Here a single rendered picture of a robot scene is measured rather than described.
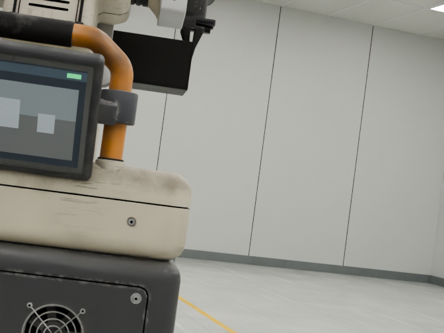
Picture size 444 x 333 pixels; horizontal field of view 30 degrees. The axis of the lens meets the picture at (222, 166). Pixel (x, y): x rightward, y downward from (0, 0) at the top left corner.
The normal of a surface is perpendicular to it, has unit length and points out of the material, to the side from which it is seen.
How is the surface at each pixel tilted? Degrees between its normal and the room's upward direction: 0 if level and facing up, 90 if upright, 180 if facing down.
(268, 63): 90
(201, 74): 90
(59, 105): 115
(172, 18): 172
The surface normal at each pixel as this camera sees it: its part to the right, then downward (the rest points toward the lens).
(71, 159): 0.05, 0.40
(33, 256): 0.16, -0.46
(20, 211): 0.11, -0.01
